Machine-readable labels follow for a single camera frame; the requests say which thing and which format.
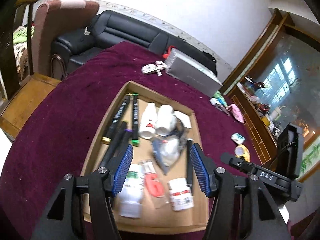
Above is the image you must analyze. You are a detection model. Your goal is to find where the black marker pen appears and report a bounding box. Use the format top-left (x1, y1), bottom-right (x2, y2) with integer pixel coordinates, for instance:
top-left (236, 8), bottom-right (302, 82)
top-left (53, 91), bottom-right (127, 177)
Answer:
top-left (186, 139), bottom-right (193, 191)

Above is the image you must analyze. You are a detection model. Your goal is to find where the yellow round jar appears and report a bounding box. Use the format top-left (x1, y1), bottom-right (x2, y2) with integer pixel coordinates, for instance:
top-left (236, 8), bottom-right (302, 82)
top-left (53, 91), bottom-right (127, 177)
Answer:
top-left (234, 145), bottom-right (243, 158)

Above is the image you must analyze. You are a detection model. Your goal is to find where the yellow snack bag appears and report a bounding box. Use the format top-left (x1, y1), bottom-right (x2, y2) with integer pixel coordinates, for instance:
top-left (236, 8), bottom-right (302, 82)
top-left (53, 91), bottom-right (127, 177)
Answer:
top-left (241, 145), bottom-right (251, 162)

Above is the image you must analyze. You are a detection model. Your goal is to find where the teal tissue pack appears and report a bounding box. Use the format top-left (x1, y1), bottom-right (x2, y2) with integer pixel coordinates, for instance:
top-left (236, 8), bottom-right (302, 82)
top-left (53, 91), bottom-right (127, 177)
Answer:
top-left (231, 133), bottom-right (246, 145)

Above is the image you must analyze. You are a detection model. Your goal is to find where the white bottle green label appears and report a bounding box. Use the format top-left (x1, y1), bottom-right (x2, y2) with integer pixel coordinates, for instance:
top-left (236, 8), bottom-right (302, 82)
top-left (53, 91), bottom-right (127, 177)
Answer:
top-left (118, 164), bottom-right (144, 218)

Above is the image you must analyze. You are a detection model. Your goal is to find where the purple capped marker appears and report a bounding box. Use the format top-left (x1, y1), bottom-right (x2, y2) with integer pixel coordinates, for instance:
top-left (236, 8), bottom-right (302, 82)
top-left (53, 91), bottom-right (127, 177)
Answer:
top-left (99, 129), bottom-right (132, 167)

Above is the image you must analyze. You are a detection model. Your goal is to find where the red white packet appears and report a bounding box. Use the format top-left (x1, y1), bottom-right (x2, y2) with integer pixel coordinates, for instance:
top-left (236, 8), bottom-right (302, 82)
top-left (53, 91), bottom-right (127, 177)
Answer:
top-left (143, 161), bottom-right (165, 198)

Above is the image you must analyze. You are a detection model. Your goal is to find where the white pill bottle red label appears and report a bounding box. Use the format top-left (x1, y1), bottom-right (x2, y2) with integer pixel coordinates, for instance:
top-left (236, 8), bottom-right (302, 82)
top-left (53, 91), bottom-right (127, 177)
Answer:
top-left (168, 178), bottom-right (194, 211)

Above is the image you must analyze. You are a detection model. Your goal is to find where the yellow capped marker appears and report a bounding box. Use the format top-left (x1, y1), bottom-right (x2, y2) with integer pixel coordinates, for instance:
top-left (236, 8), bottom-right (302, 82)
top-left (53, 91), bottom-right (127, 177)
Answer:
top-left (102, 93), bottom-right (132, 145)

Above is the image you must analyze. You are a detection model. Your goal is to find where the cardboard tray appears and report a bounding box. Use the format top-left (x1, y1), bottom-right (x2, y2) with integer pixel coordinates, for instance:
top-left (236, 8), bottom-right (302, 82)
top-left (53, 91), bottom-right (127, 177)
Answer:
top-left (80, 80), bottom-right (210, 235)

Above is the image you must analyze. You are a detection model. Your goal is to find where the clear plastic bag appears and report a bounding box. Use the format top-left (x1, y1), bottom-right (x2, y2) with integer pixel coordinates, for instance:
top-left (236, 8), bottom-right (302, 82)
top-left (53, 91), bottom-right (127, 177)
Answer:
top-left (151, 135), bottom-right (186, 175)

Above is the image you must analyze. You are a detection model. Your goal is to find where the white soap box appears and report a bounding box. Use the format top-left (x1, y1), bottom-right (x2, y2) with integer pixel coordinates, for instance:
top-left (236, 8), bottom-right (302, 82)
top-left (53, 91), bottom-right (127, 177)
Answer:
top-left (174, 111), bottom-right (192, 129)

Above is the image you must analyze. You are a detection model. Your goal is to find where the white bottle pair right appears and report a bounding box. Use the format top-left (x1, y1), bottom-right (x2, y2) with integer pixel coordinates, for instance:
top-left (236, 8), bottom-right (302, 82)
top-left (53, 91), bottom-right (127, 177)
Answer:
top-left (156, 105), bottom-right (176, 136)

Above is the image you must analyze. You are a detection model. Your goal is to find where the white bottle pair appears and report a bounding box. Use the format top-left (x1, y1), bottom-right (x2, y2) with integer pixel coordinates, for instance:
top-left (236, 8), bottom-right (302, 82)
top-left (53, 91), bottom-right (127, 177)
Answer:
top-left (156, 105), bottom-right (176, 136)
top-left (139, 102), bottom-right (157, 140)

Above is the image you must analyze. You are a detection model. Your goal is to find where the white bottle pair left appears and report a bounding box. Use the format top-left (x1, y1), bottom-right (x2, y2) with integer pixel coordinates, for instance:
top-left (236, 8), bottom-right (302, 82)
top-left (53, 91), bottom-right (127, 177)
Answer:
top-left (139, 102), bottom-right (157, 140)

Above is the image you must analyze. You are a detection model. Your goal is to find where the pink towel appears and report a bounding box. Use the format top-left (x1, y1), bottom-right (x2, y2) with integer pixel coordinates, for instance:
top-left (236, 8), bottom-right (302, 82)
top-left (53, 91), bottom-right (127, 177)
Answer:
top-left (227, 103), bottom-right (244, 124)

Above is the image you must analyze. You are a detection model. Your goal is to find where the white charger block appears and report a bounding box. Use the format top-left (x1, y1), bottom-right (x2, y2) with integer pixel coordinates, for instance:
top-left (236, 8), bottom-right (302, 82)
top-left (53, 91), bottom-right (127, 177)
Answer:
top-left (209, 98), bottom-right (220, 106)

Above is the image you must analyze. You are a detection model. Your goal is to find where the green towel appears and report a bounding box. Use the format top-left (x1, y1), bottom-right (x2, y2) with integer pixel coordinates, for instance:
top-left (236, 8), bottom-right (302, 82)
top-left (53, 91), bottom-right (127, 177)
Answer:
top-left (213, 90), bottom-right (228, 107)

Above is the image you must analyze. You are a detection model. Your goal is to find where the maroon tablecloth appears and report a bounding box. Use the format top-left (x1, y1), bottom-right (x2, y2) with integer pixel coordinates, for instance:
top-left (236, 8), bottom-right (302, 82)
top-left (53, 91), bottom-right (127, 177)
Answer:
top-left (1, 42), bottom-right (260, 239)

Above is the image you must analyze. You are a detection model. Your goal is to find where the silver rectangular box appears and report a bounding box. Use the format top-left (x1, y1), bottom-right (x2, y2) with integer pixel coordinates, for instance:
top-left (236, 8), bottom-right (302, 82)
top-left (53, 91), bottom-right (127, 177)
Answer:
top-left (164, 48), bottom-right (222, 98)

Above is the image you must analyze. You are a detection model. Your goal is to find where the key fob with charm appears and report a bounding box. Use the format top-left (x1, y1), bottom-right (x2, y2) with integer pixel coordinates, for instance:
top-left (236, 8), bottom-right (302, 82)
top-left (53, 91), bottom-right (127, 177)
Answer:
top-left (141, 61), bottom-right (167, 76)

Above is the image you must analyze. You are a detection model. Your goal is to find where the wooden chair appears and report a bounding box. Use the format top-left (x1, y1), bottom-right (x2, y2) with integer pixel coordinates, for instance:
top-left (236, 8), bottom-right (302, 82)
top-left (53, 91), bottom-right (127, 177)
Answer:
top-left (1, 0), bottom-right (60, 141)

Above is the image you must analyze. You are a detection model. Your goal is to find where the black leather sofa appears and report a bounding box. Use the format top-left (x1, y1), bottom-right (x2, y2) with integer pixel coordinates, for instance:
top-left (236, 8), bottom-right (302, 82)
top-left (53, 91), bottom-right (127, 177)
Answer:
top-left (51, 10), bottom-right (217, 75)

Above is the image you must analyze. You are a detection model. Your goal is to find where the brown armchair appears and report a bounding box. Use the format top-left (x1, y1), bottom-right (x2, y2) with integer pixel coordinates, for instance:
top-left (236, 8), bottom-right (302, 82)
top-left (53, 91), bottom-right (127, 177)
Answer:
top-left (31, 0), bottom-right (99, 76)

